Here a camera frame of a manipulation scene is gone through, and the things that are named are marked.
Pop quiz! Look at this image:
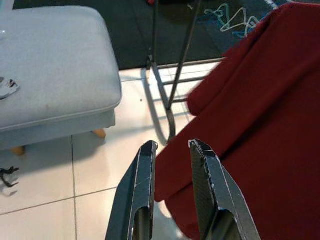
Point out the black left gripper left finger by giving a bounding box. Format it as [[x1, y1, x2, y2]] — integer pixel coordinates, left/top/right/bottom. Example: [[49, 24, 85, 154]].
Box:
[[104, 139, 159, 240]]

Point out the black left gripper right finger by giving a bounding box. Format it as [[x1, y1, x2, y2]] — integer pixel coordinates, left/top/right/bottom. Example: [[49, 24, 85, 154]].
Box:
[[187, 138, 261, 240]]

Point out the red shirt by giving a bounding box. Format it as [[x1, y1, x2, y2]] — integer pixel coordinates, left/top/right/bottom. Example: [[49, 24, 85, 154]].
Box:
[[154, 2, 320, 240]]

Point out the black metal clothes rack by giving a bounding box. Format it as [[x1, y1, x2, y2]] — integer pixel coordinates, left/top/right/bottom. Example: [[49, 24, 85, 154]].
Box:
[[143, 0, 227, 146]]

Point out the grey upholstered ottoman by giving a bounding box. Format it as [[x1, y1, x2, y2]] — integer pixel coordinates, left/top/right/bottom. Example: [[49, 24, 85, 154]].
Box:
[[0, 6, 123, 157]]

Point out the pale green wire hanger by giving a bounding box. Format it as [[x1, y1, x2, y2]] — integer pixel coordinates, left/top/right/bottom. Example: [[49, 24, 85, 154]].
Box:
[[219, 7, 262, 33]]

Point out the blue wire hanger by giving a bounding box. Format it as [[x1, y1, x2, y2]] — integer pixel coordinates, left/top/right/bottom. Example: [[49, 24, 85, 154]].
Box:
[[204, 2, 227, 26]]

